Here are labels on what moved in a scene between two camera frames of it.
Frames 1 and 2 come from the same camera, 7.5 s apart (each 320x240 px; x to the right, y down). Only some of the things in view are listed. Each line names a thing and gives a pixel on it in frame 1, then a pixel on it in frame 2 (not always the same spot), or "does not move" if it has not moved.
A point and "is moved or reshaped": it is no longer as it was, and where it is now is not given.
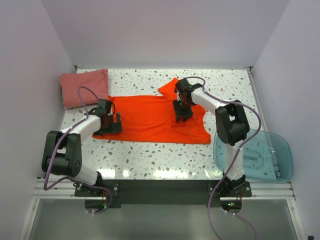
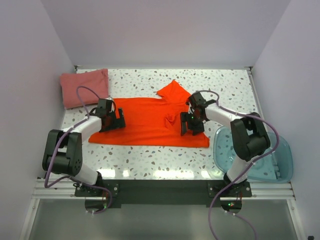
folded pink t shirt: x=96 y=80 does not move
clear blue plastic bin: x=267 y=157 does not move
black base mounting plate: x=163 y=192 does not move
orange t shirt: x=150 y=118 is moved or reshaped
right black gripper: x=178 y=112 → x=185 y=117
